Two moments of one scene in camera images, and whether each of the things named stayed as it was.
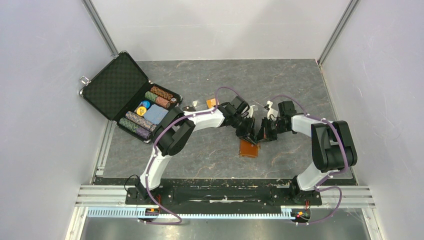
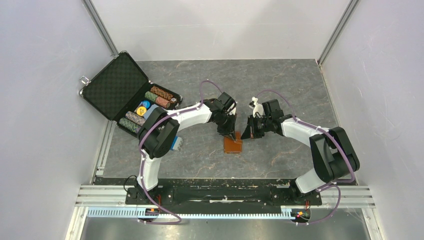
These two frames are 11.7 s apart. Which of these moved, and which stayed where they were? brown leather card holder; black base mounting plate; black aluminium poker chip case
Moved: brown leather card holder
Stayed: black aluminium poker chip case; black base mounting plate
